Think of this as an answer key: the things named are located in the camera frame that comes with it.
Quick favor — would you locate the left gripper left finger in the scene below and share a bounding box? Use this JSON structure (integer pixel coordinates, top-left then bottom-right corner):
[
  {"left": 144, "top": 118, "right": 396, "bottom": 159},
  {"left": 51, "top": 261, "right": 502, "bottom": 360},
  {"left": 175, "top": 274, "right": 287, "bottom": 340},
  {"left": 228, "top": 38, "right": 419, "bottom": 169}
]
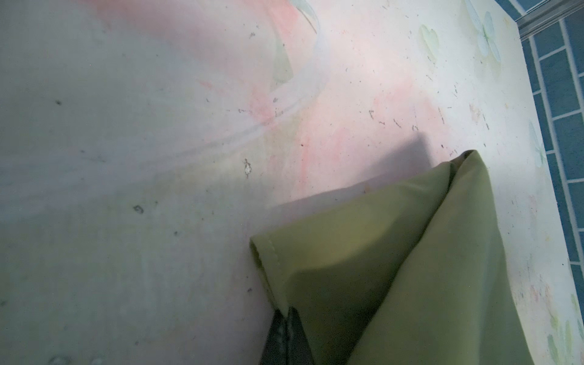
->
[{"left": 259, "top": 310, "right": 287, "bottom": 365}]

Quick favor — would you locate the right aluminium corner post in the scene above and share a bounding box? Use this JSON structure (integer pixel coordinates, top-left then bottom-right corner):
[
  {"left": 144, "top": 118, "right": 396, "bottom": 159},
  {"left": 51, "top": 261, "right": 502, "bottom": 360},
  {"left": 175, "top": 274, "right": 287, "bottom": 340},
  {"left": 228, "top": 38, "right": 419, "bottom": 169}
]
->
[{"left": 516, "top": 0, "right": 583, "bottom": 42}]

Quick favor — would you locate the olive green skirt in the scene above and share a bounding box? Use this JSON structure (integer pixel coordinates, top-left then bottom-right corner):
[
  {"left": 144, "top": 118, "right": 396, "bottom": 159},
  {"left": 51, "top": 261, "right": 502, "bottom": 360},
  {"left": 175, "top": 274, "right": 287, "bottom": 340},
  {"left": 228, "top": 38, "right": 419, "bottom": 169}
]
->
[{"left": 250, "top": 150, "right": 532, "bottom": 364}]

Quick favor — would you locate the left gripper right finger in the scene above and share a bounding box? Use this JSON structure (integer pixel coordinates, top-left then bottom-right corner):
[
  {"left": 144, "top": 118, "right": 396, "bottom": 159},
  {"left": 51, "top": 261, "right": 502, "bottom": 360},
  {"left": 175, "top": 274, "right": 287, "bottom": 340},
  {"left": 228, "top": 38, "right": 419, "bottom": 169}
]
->
[{"left": 285, "top": 307, "right": 314, "bottom": 365}]

